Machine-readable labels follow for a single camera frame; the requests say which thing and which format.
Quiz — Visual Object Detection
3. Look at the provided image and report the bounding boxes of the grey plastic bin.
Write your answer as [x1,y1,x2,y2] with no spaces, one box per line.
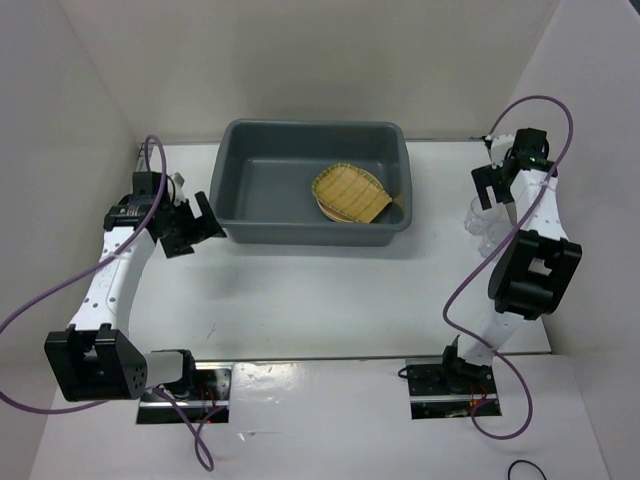
[209,119,412,247]

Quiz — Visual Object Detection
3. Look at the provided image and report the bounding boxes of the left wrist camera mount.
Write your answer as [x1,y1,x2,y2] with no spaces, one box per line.
[167,172,188,206]

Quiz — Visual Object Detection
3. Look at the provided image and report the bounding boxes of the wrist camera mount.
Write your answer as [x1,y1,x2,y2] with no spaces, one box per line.
[483,134,515,169]
[167,172,188,206]

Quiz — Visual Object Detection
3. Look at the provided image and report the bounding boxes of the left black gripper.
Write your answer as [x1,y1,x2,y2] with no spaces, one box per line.
[159,192,225,258]

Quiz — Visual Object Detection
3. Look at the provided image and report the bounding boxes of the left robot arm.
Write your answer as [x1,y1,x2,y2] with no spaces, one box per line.
[44,172,225,402]

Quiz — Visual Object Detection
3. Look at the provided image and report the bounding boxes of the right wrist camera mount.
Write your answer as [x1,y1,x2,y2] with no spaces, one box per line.
[483,134,515,169]

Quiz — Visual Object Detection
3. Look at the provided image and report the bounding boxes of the woven bamboo tray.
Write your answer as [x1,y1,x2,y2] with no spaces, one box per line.
[311,163,392,212]

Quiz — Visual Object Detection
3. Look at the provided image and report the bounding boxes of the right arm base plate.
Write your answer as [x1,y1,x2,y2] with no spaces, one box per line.
[397,359,502,420]

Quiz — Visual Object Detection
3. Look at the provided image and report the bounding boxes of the tan plate with bear logo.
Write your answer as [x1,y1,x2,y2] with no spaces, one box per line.
[314,197,386,224]

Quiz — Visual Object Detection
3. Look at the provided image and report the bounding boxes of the black cable loop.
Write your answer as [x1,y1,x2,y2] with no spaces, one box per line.
[508,459,549,480]

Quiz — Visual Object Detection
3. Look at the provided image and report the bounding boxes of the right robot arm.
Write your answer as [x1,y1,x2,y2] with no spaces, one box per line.
[438,128,582,393]

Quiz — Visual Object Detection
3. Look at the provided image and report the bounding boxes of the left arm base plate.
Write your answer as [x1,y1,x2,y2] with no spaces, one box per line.
[136,362,233,426]

